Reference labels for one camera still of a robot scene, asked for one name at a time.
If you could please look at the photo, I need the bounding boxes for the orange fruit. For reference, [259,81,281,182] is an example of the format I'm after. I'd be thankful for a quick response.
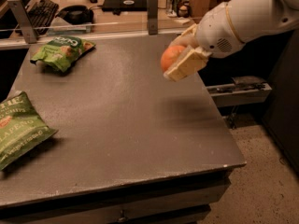
[161,45,185,72]

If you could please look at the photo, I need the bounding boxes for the green jalapeno chip bag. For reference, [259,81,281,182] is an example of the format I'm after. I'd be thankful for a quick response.
[0,91,57,170]

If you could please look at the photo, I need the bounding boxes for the black headphones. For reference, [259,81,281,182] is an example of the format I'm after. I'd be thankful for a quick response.
[57,5,93,25]

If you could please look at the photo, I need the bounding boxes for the grey metal rail bracket left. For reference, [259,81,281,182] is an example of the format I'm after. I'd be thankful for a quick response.
[7,0,37,44]

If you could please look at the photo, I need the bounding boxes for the grey drawer rail shelf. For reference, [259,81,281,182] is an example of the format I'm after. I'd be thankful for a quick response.
[207,76,272,107]

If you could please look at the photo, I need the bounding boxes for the small brown jar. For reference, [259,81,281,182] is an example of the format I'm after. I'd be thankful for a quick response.
[178,5,190,18]

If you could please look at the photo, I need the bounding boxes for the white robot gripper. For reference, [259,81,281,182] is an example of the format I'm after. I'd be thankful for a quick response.
[163,2,245,82]

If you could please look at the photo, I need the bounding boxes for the grey metal rail bracket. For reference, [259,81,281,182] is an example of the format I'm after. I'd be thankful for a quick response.
[7,0,37,44]
[147,0,158,35]

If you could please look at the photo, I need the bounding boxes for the black laptop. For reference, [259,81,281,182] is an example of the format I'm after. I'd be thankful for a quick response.
[102,0,147,11]

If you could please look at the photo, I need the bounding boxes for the green rice chip bag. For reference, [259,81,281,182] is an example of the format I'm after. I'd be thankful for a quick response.
[30,35,95,73]

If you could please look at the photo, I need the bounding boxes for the grey metal rail bracket middle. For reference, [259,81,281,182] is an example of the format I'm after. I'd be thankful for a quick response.
[147,0,158,35]

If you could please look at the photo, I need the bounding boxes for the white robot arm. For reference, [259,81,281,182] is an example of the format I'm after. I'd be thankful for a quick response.
[164,0,299,81]

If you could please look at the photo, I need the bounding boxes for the metal can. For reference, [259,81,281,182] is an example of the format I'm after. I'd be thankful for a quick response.
[165,0,181,17]

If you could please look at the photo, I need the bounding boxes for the black keyboard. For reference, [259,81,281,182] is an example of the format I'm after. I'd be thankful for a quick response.
[27,0,59,35]

